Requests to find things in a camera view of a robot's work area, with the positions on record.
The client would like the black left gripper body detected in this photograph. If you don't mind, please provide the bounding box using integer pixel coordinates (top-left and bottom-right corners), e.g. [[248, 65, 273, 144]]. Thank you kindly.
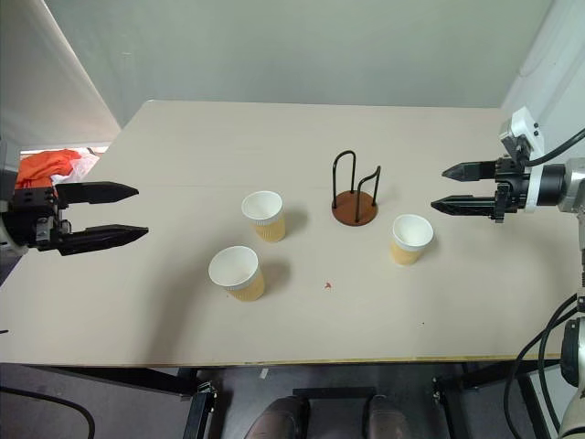
[[0, 184, 75, 252]]

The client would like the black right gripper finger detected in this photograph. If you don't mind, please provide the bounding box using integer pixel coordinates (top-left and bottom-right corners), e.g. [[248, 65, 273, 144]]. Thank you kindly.
[[430, 194, 498, 218], [441, 158, 500, 182]]

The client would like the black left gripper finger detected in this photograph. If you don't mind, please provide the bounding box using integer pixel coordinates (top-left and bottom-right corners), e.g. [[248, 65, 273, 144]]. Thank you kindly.
[[58, 223, 150, 258], [54, 180, 141, 209]]

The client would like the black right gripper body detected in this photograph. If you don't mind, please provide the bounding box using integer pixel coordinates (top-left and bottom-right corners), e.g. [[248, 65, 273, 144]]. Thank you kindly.
[[491, 155, 532, 225]]

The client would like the ribbed tan paper cup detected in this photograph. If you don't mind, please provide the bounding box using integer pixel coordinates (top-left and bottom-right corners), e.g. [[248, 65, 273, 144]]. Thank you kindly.
[[240, 190, 287, 244], [389, 213, 435, 268], [207, 245, 267, 304]]

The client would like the white plastic bag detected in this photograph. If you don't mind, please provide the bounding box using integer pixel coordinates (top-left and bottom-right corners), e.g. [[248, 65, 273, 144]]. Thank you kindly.
[[48, 152, 101, 186]]

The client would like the orange cloth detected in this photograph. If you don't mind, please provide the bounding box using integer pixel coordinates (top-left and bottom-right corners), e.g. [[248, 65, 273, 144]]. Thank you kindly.
[[15, 148, 84, 191]]

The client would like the dark rounded shape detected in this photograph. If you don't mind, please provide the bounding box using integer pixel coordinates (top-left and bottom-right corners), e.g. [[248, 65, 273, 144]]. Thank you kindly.
[[248, 395, 313, 439]]

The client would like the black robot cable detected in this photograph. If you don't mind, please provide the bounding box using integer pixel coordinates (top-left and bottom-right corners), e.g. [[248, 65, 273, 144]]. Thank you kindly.
[[504, 292, 585, 439], [524, 127, 585, 166]]

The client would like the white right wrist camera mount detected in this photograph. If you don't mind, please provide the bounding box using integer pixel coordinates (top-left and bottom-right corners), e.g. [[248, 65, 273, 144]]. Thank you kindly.
[[497, 106, 548, 215]]

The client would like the wire cup holder wooden base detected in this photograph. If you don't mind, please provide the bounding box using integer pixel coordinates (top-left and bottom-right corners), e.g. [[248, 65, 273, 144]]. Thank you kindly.
[[330, 149, 382, 228]]

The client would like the black table frame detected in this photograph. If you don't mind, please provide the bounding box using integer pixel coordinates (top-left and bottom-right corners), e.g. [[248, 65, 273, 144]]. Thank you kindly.
[[0, 356, 566, 439]]

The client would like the black floor cable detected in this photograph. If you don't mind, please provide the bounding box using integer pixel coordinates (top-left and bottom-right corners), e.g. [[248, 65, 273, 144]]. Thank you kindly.
[[0, 385, 98, 439]]

